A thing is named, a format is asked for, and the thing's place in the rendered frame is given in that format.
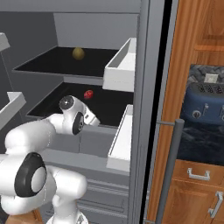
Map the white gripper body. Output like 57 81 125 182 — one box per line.
87 111 102 127

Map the black fridge rack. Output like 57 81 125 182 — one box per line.
11 45 121 80
25 81 135 129

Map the grey fridge drawer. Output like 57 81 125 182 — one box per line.
79 124 118 159
49 132 81 154

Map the white fridge door bin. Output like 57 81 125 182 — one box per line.
101 37 137 93
0 31 11 53
106 103 135 173

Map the grey fridge door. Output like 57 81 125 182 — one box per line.
127 0 180 224

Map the yellow-brown round fruit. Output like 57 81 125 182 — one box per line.
72 46 86 61

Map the grey fridge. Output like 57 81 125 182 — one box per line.
0 0 142 224

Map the wooden cupboard door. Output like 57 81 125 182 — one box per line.
161 179 224 224

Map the red round food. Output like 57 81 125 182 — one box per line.
83 89 95 101

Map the wooden drawer front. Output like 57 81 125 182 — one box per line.
171 158 224 188

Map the wooden cabinet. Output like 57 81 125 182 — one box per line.
146 0 224 224

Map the blue toaster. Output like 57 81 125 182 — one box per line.
179 81 224 127

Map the grey fridge door handle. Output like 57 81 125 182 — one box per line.
154 117 186 224

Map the silver drawer handle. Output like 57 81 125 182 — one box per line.
186 167 211 182

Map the white wall socket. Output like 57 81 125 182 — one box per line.
204 73 220 84

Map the silver cupboard door handle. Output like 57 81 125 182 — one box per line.
207 191 224 220

